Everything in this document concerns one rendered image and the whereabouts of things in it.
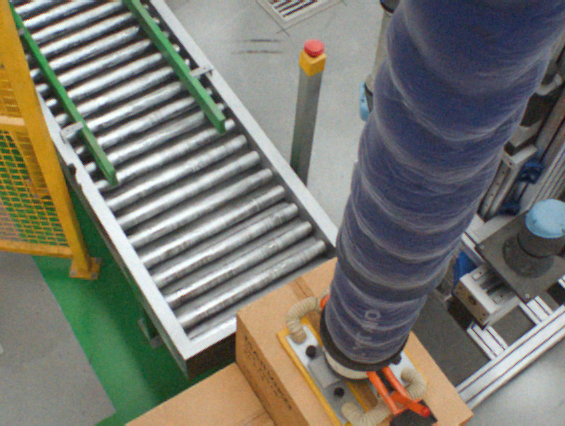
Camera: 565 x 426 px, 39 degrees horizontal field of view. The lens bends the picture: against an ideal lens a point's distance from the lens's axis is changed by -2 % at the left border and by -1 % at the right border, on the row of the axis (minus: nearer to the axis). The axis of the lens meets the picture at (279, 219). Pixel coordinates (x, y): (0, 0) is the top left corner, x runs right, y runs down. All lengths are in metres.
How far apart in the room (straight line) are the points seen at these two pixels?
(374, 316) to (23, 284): 2.05
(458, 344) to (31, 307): 1.72
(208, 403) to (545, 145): 1.30
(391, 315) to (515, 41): 0.87
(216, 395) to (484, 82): 1.78
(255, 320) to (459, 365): 1.08
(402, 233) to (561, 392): 2.13
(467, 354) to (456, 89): 2.15
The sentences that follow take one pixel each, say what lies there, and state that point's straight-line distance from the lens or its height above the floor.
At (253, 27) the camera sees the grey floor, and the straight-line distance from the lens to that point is 4.25.
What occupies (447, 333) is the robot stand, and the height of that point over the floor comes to 0.21.
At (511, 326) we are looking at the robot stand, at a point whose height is 0.21.
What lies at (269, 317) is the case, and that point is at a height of 0.94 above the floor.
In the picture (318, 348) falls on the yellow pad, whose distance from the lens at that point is 2.26.
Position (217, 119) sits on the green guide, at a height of 0.63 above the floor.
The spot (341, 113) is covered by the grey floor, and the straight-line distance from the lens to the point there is 3.92.
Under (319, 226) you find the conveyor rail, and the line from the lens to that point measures 2.87.
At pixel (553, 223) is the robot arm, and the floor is 1.27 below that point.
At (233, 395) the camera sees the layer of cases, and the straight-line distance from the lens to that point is 2.66.
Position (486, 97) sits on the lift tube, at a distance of 1.13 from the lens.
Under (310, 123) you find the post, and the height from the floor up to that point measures 0.64.
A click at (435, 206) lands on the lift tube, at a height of 1.96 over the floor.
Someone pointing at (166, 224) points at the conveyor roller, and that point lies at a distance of 2.92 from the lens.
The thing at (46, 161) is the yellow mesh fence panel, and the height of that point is 0.83.
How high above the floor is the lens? 3.07
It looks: 60 degrees down
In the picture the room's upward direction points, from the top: 5 degrees clockwise
